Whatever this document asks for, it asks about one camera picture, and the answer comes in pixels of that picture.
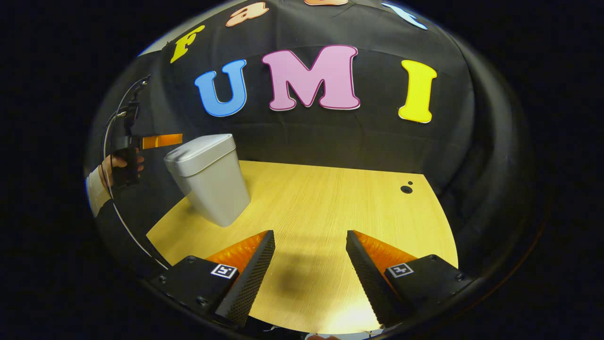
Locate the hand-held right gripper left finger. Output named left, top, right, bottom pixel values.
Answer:
left=150, top=230, right=276, bottom=328

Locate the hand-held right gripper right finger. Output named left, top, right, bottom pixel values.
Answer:
left=345, top=230, right=474, bottom=329

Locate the grey desktop garbage bin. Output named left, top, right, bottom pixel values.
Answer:
left=164, top=134, right=252, bottom=228

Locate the wooden desktop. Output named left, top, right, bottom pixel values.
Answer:
left=146, top=161, right=459, bottom=335

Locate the black backdrop cloth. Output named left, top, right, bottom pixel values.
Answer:
left=85, top=0, right=543, bottom=284

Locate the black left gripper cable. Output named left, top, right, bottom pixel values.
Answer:
left=102, top=76, right=171, bottom=271

